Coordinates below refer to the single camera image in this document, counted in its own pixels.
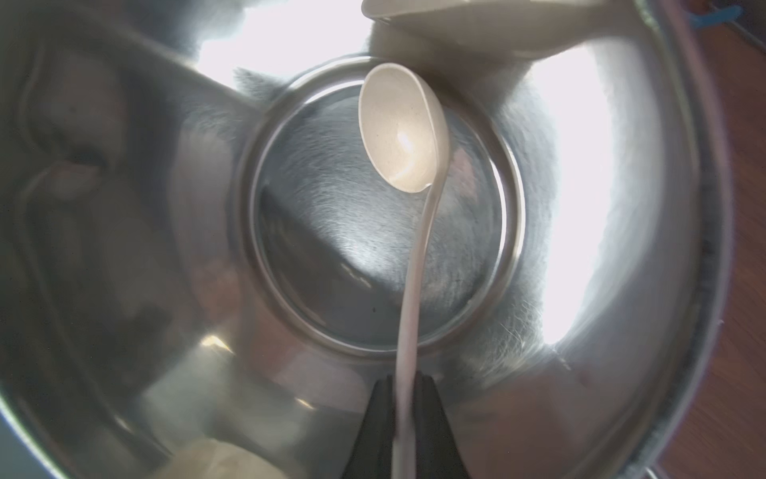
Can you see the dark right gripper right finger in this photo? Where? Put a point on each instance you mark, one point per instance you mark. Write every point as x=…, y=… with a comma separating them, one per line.
x=437, y=454

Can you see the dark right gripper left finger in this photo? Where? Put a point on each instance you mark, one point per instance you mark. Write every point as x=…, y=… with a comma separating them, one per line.
x=371, y=454

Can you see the stainless steel pot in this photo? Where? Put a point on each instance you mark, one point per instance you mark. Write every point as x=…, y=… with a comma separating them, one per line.
x=195, y=246

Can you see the cream plastic ladle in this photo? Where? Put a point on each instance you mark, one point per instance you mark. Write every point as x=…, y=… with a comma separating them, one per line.
x=407, y=140

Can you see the yellow blue toy rake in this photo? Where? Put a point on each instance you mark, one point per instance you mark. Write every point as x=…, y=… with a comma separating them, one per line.
x=717, y=16

